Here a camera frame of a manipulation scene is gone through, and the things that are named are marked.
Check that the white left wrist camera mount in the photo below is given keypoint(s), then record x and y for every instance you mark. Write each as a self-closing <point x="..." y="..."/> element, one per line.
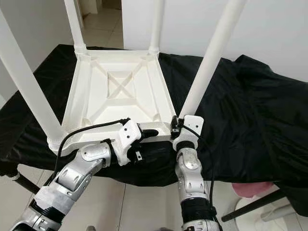
<point x="129" y="137"/>

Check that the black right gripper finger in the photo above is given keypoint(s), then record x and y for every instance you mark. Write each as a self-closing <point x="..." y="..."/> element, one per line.
<point x="173" y="121"/>

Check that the pink plastic stool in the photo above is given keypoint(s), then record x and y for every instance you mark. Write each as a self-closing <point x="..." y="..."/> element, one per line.
<point x="252" y="189"/>

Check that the white metal bar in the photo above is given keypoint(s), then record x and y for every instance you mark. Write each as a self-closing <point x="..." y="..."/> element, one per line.
<point x="279" y="213"/>

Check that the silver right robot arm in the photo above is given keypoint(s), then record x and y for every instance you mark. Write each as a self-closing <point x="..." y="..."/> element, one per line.
<point x="190" y="180"/>

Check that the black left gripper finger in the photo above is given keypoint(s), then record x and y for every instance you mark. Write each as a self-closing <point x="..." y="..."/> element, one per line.
<point x="149" y="133"/>

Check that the white plastic table leg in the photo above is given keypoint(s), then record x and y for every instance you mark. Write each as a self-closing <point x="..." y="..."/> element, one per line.
<point x="75" y="24"/>
<point x="214" y="53"/>
<point x="157" y="24"/>
<point x="29" y="91"/>

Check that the black fabric table cover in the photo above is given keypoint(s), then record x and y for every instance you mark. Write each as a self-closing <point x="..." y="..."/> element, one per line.
<point x="264" y="106"/>

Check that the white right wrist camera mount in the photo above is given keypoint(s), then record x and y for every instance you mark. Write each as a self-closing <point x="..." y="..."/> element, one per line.
<point x="192" y="124"/>

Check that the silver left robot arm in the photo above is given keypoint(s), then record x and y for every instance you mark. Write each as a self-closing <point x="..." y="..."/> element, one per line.
<point x="72" y="178"/>

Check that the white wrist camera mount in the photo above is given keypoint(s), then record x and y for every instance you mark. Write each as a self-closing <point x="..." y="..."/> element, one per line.
<point x="192" y="124"/>
<point x="129" y="137"/>

